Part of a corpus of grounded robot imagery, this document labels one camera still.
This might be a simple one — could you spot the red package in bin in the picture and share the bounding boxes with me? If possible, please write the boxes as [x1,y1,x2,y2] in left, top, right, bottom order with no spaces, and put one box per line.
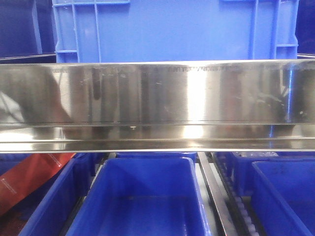
[0,153,75,215]

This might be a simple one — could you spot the dark blue crate upper left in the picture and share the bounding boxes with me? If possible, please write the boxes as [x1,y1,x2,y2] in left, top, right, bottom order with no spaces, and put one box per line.
[0,0,55,58]

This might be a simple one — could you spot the large blue crate upper shelf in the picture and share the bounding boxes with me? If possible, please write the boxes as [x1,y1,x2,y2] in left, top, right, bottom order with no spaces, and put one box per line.
[52,0,299,63]

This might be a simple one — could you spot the stainless steel shelf beam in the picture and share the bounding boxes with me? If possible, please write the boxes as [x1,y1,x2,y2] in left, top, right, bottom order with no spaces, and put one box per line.
[0,59,315,153]

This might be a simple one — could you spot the blue bin left lower shelf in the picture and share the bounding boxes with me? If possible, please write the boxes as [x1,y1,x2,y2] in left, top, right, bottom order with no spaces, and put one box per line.
[0,153,103,236]

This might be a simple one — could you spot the blue bin centre lower shelf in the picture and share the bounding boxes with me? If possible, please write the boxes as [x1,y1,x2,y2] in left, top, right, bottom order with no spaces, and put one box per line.
[67,157,211,236]

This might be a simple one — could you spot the dark blue crate upper right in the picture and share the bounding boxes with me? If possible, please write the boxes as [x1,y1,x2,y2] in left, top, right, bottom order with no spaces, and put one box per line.
[295,0,315,54]

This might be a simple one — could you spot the metal shelf divider rail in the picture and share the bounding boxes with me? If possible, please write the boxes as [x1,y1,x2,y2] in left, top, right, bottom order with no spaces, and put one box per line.
[198,152,238,236]

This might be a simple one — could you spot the blue bin shelf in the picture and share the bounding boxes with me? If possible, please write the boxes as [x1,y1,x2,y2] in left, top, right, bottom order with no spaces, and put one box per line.
[67,157,211,236]
[231,152,315,236]
[0,153,103,236]

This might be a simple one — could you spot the dark blue crate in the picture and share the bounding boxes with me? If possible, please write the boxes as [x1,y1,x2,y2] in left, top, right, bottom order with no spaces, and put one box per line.
[295,0,315,54]
[0,0,55,58]

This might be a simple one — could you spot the blue bin right lower shelf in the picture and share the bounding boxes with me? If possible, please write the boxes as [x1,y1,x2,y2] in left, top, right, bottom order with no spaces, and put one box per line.
[231,152,315,236]

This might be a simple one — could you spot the roller track strip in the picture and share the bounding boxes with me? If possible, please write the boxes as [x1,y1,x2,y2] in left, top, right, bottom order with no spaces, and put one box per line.
[211,152,266,236]

